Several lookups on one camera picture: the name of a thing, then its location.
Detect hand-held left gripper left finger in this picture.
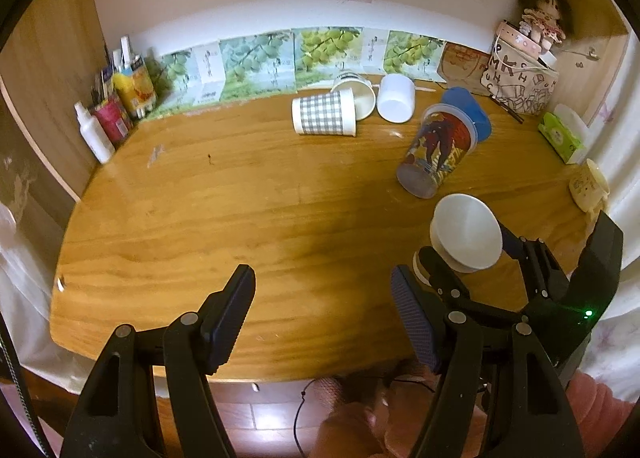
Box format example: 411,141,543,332
60,264,257,458

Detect red pen holder can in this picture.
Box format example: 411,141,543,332
90,90,135,146

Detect pink box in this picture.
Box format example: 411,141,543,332
496,20,543,56

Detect black cable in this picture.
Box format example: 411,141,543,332
292,377,351,454
0,313,51,458

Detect cream ceramic mug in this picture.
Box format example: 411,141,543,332
568,159,611,213

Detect white cup with red band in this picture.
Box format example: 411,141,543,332
376,74,417,125

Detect brown and white paper cup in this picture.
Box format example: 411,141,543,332
431,193,503,273

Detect black pen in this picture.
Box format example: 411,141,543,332
490,95,525,125

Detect green tissue box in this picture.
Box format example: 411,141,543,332
537,104,591,165

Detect grape print card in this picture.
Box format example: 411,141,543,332
150,48,223,111
219,32,296,98
292,26,363,88
384,29,446,76

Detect letter print fabric basket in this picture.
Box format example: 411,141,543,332
480,38,561,116

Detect grey checked paper cup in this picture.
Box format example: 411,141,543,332
291,89,358,137

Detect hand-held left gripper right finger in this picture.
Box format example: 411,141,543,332
390,265,586,458

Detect white spray bottle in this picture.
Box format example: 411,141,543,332
74,102,116,165

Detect person's pink clothed legs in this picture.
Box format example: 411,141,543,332
310,363,496,458

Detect brown cardboard sheet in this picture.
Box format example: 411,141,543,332
437,42,493,88

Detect white floral curtain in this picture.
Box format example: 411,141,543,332
585,32,640,404

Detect blue plastic container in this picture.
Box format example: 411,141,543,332
441,86,493,141

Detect brown haired rag doll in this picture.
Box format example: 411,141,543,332
515,0,573,51

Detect white cup with dark pattern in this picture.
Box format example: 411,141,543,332
331,72,377,120

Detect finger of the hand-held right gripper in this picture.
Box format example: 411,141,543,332
419,247,526,321
497,223,571,309

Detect picture printed plastic tumbler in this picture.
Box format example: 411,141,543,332
396,104,478,199

